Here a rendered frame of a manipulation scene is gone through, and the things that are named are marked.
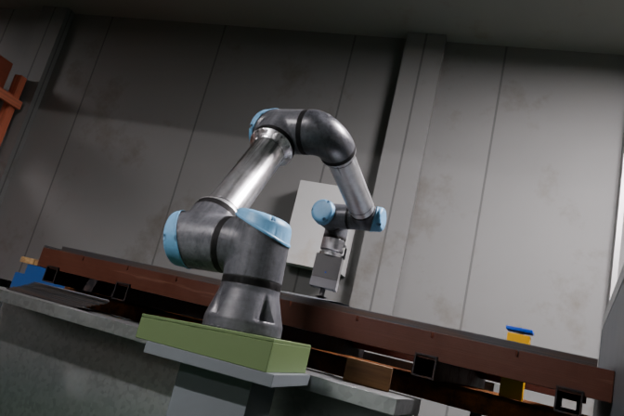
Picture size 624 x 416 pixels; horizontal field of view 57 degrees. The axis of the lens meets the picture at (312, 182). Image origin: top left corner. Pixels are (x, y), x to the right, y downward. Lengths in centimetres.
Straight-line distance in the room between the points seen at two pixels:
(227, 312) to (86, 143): 451
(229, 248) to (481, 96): 364
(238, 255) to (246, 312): 11
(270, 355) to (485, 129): 364
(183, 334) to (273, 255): 21
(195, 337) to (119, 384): 66
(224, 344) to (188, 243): 24
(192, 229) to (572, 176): 352
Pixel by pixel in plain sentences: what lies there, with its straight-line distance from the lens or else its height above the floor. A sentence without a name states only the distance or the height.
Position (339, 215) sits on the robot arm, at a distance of 173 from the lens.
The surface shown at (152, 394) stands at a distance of 161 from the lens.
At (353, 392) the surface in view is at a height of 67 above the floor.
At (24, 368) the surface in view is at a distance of 192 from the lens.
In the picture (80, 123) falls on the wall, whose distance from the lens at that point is 563.
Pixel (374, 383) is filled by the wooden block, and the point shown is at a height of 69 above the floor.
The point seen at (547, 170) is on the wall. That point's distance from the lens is 438.
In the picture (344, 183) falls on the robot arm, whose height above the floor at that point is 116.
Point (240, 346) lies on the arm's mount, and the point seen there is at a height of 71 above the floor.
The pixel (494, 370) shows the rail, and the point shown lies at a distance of 133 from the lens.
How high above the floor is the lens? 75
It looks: 15 degrees up
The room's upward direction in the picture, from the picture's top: 14 degrees clockwise
